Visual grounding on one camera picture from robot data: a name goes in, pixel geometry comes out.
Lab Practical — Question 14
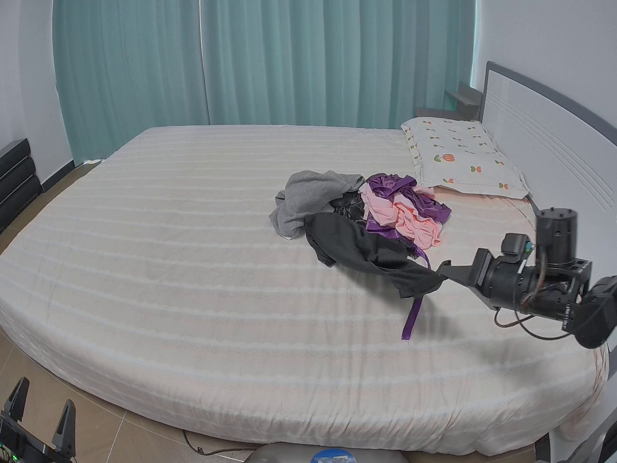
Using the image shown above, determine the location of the pile of clothes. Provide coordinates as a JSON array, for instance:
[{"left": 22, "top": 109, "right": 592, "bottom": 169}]
[{"left": 330, "top": 173, "right": 453, "bottom": 342}]

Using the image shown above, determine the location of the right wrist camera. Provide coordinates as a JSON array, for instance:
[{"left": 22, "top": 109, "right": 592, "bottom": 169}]
[{"left": 492, "top": 233, "right": 536, "bottom": 266}]

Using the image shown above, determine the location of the grey garment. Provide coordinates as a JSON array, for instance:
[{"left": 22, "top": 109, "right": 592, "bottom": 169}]
[{"left": 268, "top": 170, "right": 366, "bottom": 238}]

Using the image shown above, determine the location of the black T-shirt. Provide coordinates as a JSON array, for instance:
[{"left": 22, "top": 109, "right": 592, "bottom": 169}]
[{"left": 304, "top": 213, "right": 446, "bottom": 300}]

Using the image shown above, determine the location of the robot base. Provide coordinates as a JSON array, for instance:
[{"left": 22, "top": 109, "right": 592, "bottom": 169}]
[{"left": 243, "top": 444, "right": 406, "bottom": 463}]

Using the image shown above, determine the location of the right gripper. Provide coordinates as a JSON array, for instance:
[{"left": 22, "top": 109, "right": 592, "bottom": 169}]
[{"left": 436, "top": 248, "right": 533, "bottom": 313}]

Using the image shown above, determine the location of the black chest of drawers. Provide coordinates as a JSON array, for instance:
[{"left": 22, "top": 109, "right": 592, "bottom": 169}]
[{"left": 0, "top": 139, "right": 42, "bottom": 233}]

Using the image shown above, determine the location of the bed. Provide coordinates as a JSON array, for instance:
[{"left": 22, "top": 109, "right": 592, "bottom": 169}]
[{"left": 0, "top": 61, "right": 617, "bottom": 457}]

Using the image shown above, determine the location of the grey bedside table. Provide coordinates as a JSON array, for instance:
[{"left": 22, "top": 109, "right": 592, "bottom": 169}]
[{"left": 416, "top": 81, "right": 484, "bottom": 119}]

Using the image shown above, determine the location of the blue-green curtain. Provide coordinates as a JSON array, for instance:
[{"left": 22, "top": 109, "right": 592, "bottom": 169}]
[
  {"left": 200, "top": 0, "right": 479, "bottom": 130},
  {"left": 52, "top": 0, "right": 210, "bottom": 166}
]

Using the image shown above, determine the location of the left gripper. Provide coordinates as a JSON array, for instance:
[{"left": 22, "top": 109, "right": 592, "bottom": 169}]
[{"left": 0, "top": 377, "right": 77, "bottom": 463}]

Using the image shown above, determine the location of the white printed pillow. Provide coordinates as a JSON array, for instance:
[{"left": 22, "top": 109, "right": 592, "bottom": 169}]
[{"left": 401, "top": 118, "right": 530, "bottom": 199}]

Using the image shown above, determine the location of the black cable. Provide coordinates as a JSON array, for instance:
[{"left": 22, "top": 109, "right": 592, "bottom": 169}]
[
  {"left": 494, "top": 307, "right": 579, "bottom": 341},
  {"left": 182, "top": 430, "right": 261, "bottom": 455}
]

